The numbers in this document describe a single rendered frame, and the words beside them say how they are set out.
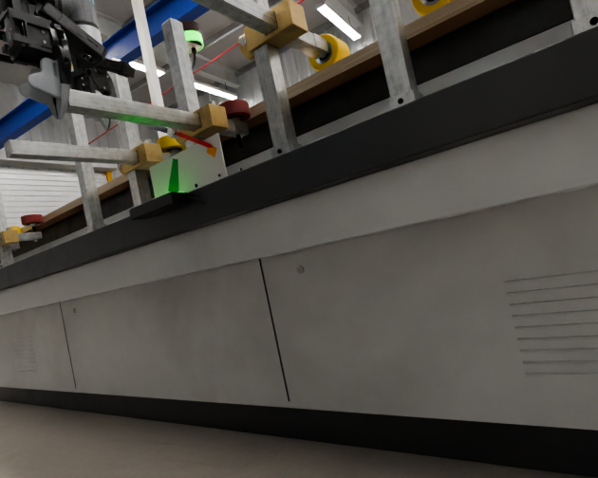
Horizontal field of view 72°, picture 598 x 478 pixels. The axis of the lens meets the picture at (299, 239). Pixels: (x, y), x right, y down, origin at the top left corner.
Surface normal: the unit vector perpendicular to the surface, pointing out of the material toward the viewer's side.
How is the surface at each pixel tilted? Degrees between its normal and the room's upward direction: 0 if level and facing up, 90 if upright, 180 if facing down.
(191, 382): 90
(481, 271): 90
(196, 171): 90
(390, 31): 90
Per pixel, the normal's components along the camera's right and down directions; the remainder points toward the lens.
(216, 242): -0.59, 0.10
